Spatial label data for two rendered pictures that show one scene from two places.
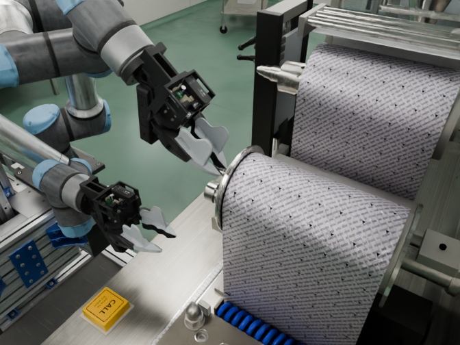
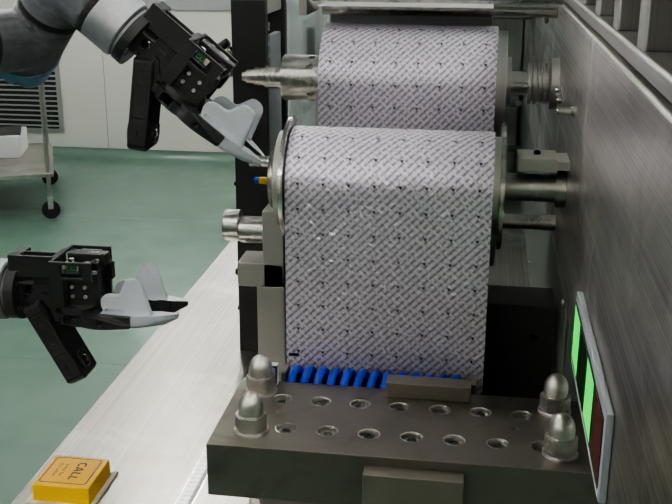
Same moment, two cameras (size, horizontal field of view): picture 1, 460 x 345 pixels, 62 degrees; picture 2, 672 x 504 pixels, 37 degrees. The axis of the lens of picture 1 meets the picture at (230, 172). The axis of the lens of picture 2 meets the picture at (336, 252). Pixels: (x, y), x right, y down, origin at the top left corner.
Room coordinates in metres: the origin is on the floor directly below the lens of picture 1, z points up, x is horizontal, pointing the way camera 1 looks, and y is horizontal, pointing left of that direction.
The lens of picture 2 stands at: (-0.63, 0.42, 1.53)
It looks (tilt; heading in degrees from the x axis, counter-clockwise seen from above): 18 degrees down; 335
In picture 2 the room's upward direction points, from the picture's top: straight up
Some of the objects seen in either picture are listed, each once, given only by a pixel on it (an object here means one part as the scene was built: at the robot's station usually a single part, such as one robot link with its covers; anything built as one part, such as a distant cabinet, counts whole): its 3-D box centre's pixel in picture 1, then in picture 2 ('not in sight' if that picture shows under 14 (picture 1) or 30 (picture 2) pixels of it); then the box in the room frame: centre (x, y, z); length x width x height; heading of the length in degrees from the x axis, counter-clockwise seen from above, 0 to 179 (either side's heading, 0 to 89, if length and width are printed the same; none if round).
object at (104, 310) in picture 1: (106, 308); (72, 479); (0.46, 0.27, 0.91); 0.07 x 0.07 x 0.02; 57
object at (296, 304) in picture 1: (285, 303); (384, 313); (0.35, -0.09, 1.11); 0.23 x 0.01 x 0.18; 57
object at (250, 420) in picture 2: not in sight; (250, 411); (0.28, 0.11, 1.05); 0.04 x 0.04 x 0.04
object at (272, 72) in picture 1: (270, 72); (263, 76); (0.72, -0.08, 1.34); 0.06 x 0.03 x 0.03; 57
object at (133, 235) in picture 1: (138, 236); (137, 301); (0.48, 0.17, 1.11); 0.09 x 0.03 x 0.06; 48
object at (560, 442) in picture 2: not in sight; (561, 433); (0.10, -0.16, 1.05); 0.04 x 0.04 x 0.04
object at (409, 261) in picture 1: (431, 267); (534, 187); (0.31, -0.26, 1.25); 0.07 x 0.04 x 0.04; 57
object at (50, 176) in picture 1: (61, 182); not in sight; (0.65, 0.38, 1.11); 0.11 x 0.08 x 0.09; 57
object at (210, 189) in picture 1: (213, 192); (233, 224); (0.54, 0.03, 1.18); 0.04 x 0.02 x 0.04; 147
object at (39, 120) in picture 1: (47, 128); not in sight; (1.07, 0.60, 0.98); 0.13 x 0.12 x 0.14; 119
